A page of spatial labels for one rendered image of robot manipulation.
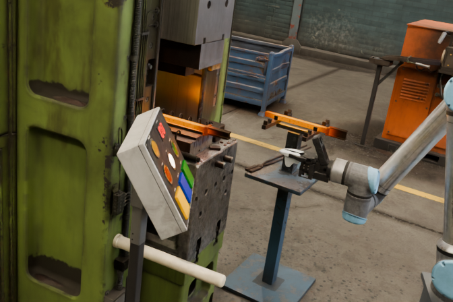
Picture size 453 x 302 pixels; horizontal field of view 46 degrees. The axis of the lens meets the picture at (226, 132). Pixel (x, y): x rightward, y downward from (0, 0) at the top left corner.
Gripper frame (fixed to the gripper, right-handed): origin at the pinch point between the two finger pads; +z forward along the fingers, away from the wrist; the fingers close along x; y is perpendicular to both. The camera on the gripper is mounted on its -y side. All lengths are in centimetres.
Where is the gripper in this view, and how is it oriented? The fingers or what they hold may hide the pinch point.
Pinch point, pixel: (282, 149)
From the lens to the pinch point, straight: 202.8
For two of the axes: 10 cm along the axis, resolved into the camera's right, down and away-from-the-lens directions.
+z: -9.0, -2.5, 3.6
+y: -1.3, 9.4, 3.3
